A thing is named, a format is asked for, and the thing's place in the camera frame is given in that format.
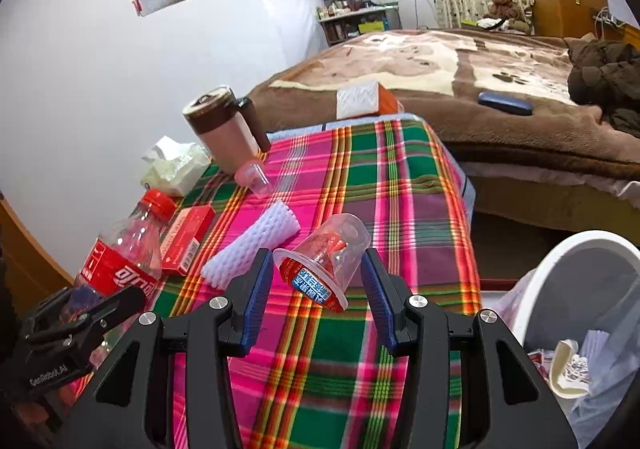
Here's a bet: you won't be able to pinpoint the soft tissue pack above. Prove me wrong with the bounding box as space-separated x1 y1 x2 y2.
140 135 213 197

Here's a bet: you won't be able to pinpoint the dark brown clothes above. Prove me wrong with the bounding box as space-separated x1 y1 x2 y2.
565 36 640 140

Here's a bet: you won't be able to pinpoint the white power strip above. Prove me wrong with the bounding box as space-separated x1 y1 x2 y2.
592 6 621 27

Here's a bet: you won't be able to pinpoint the orange and white tissue box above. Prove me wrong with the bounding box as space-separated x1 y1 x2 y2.
336 82 405 121

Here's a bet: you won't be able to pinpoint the white shelf desk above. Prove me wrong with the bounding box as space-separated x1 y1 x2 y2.
316 2 402 46

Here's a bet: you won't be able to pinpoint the plaid tablecloth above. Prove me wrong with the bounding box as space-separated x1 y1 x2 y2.
10 118 483 449

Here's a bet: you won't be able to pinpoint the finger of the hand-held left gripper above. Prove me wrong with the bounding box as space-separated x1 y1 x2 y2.
22 285 149 345
19 286 78 330

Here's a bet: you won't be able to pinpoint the brown and pink tumbler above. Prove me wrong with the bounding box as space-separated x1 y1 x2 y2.
181 85 272 175

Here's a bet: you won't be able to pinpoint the blue glasses case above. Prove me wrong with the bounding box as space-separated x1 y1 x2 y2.
477 90 533 117

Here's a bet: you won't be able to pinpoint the clear plastic cup red label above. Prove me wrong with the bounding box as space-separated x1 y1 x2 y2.
272 213 372 314

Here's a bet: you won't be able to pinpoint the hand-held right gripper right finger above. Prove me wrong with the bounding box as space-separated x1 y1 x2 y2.
361 248 581 449

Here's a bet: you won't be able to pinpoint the red cardboard box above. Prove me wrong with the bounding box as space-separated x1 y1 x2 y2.
160 206 217 276

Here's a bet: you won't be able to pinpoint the small pink plastic cup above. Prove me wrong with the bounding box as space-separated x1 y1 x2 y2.
235 160 271 197

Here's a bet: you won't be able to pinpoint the translucent bin liner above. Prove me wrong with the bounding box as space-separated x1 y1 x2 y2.
495 274 640 449

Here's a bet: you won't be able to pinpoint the wooden headboard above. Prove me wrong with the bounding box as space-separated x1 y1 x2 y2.
592 22 640 50

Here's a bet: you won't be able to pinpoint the clear bottle with red label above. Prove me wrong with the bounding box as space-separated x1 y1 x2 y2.
74 189 178 310

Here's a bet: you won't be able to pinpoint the pink bed sheet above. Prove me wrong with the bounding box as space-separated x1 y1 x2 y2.
460 162 640 195

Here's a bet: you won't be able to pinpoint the white trash bin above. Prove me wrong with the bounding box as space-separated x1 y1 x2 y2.
507 230 640 449

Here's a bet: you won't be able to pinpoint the cream paper bag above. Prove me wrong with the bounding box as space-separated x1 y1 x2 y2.
549 339 593 398

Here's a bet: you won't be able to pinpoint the bed with brown blanket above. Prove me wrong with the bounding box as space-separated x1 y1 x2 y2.
247 28 640 180

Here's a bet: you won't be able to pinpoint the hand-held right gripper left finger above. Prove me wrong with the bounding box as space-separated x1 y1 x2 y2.
62 246 275 449

